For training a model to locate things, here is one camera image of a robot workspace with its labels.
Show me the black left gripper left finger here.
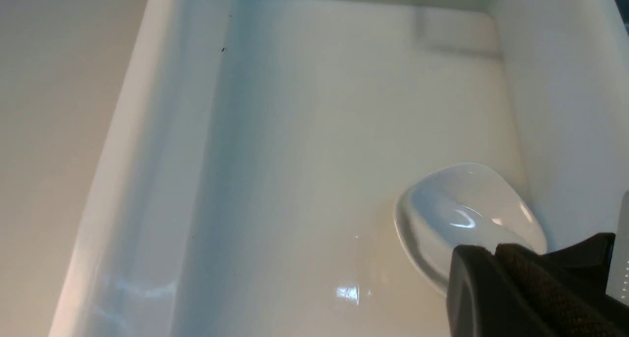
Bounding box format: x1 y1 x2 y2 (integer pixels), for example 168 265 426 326
446 245 556 337

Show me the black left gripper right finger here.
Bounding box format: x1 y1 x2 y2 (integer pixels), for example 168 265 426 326
494 244 628 337

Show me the white bowl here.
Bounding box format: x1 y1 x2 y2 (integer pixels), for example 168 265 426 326
395 163 548 295

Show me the large white plastic tub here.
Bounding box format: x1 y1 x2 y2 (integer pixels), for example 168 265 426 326
49 0 628 337

